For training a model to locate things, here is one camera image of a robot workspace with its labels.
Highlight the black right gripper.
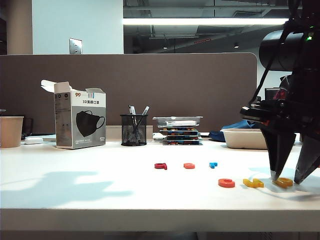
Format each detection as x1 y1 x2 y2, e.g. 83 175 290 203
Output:
240 72 320 185

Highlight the yellow letter p magnet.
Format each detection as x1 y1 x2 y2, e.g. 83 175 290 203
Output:
273 176 294 189

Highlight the yellow letter u magnet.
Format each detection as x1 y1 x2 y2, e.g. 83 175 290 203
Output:
242 177 265 189

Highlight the orange letter c magnet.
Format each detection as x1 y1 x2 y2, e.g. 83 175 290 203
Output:
217 178 237 189

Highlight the letter magnet blister pack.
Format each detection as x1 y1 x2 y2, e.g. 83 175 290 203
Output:
159 127 200 134
162 135 203 142
162 140 204 147
161 131 202 138

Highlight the brown paper cup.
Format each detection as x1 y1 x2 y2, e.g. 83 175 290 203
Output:
0 116 25 149

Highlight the beige pulp food container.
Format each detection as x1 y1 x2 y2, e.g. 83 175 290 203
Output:
220 128 270 151

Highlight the red plaid shirt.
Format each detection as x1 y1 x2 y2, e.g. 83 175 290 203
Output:
273 89 286 101

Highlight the black monitor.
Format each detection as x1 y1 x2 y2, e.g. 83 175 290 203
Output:
264 87 281 102

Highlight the navy blue slipper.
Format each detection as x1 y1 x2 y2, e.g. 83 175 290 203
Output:
208 119 261 143

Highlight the black office chair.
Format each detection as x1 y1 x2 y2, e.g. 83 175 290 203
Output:
279 74 294 101

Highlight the clear plastic box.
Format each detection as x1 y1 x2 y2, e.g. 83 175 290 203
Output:
152 116 204 130

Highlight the silver black pen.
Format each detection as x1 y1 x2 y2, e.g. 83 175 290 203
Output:
128 105 139 127
134 106 151 133

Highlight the brown desk divider panel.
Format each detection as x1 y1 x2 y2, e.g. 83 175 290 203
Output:
0 52 259 141

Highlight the black mesh pen holder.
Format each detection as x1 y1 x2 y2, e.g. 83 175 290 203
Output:
120 114 149 148

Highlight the white ceiling light strip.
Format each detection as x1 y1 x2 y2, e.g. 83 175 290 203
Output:
122 17 290 26

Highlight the grey face mask box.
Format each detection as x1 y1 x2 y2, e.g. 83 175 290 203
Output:
41 79 107 150

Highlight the white earbuds case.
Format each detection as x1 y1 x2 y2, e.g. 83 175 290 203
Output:
24 136 45 146

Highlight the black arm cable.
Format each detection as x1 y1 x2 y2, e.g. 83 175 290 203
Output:
248 14 295 106

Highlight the metal wall switch plate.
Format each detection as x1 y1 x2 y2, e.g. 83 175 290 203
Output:
68 37 84 56

